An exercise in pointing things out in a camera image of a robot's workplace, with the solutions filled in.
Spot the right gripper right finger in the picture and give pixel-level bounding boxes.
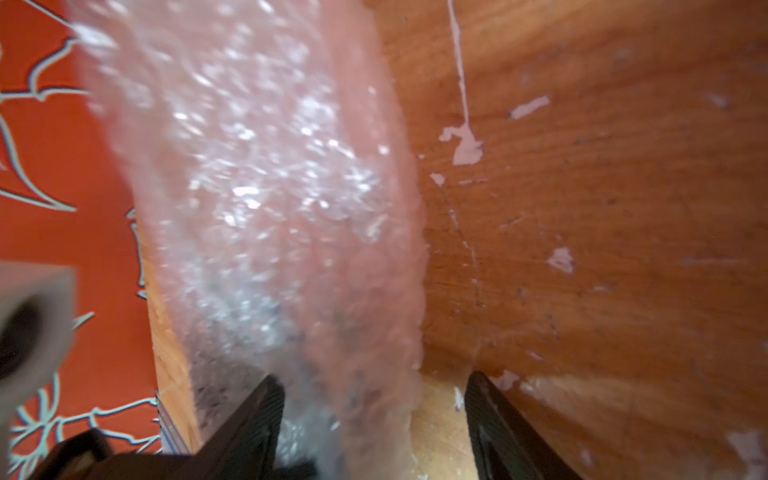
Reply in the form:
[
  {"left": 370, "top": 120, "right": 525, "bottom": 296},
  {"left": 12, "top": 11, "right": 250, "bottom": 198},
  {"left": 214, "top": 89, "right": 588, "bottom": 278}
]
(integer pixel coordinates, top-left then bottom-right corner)
[{"left": 464, "top": 371, "right": 579, "bottom": 480}]

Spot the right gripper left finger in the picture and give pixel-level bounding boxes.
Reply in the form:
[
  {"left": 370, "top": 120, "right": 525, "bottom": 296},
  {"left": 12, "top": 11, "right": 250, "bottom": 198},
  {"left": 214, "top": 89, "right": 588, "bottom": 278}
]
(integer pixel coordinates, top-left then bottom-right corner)
[{"left": 179, "top": 375, "right": 285, "bottom": 480}]

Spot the clear bubble wrap sheet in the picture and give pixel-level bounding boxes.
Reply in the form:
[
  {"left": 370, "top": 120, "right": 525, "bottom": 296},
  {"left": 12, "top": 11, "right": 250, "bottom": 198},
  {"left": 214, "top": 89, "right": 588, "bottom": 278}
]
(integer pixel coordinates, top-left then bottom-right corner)
[{"left": 68, "top": 1, "right": 427, "bottom": 479}]

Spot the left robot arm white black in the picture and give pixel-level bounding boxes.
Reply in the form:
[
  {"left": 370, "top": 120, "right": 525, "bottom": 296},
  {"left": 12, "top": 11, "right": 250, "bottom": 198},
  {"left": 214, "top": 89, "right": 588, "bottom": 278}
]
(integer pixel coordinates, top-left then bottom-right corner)
[{"left": 1, "top": 261, "right": 77, "bottom": 427}]

